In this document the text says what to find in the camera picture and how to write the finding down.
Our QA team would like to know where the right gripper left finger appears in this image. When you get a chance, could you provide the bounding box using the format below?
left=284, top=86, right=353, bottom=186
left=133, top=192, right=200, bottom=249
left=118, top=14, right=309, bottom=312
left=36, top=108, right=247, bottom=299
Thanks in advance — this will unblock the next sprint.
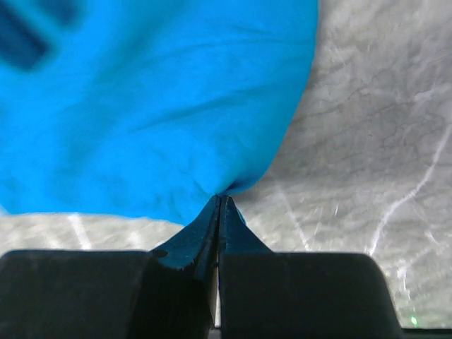
left=1, top=196, right=221, bottom=338

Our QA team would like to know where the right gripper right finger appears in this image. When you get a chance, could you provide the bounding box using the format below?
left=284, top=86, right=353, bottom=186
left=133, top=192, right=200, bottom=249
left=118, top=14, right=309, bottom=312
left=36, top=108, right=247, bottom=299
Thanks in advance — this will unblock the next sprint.
left=219, top=198, right=403, bottom=338

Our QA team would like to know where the blue t shirt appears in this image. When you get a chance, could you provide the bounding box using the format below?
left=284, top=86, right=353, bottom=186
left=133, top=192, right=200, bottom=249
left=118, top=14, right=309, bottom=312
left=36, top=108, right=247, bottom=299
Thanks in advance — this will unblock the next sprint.
left=1, top=1, right=319, bottom=225

